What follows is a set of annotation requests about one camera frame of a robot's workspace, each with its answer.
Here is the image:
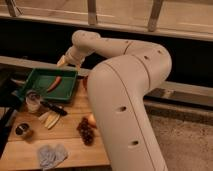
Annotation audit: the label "dark grape bunch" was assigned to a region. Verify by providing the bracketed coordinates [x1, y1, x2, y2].
[77, 117, 94, 146]

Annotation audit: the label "wooden table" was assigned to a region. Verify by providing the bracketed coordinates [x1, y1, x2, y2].
[0, 79, 109, 171]

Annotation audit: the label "clear glass jar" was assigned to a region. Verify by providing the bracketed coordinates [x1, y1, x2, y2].
[25, 90, 41, 113]

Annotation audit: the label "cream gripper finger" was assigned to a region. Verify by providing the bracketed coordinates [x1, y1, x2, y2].
[57, 55, 68, 67]
[75, 65, 81, 70]

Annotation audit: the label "sliced banana pieces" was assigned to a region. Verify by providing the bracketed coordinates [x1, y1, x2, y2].
[39, 111, 60, 129]

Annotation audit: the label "orange apple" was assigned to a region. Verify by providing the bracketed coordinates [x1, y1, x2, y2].
[88, 114, 97, 128]

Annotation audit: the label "black handled knife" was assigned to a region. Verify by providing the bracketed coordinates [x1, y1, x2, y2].
[40, 101, 68, 116]

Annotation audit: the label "red bowl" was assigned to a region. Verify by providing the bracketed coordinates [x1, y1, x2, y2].
[82, 76, 88, 91]

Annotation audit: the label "grey crumpled cloth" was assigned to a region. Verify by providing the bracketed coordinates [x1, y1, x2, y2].
[37, 144, 68, 171]

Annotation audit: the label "small metal cup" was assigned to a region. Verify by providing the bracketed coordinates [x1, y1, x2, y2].
[15, 123, 33, 139]

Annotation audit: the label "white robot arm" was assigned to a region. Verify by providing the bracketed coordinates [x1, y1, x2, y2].
[57, 30, 172, 171]

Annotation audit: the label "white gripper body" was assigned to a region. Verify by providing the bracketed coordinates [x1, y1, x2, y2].
[65, 46, 88, 65]

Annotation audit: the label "green plastic tray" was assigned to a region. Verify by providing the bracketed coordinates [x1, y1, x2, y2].
[19, 68, 78, 103]

